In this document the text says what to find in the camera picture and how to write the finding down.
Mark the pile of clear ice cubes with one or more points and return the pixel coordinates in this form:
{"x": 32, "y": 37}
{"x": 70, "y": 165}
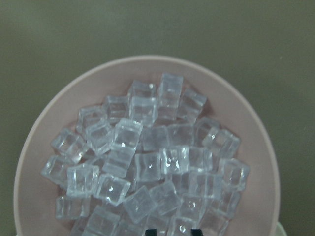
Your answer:
{"x": 147, "y": 160}

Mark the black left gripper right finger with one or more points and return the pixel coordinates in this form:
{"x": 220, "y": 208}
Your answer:
{"x": 195, "y": 232}

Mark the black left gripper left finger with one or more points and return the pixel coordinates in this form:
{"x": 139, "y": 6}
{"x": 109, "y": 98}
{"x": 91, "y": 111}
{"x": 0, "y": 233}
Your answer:
{"x": 151, "y": 232}

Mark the pink bowl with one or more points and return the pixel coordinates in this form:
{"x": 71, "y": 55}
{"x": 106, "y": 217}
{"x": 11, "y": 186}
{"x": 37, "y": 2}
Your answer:
{"x": 34, "y": 196}

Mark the cream serving tray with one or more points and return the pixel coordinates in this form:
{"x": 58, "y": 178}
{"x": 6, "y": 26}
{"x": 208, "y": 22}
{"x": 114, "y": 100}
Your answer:
{"x": 280, "y": 231}

